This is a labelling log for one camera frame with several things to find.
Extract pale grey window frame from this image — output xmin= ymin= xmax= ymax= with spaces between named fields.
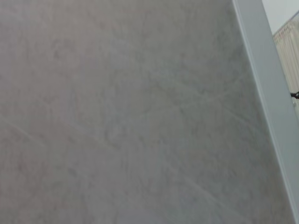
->
xmin=232 ymin=0 xmax=299 ymax=224

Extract beige ribbed cabinet panel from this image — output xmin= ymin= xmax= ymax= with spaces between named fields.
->
xmin=272 ymin=10 xmax=299 ymax=94

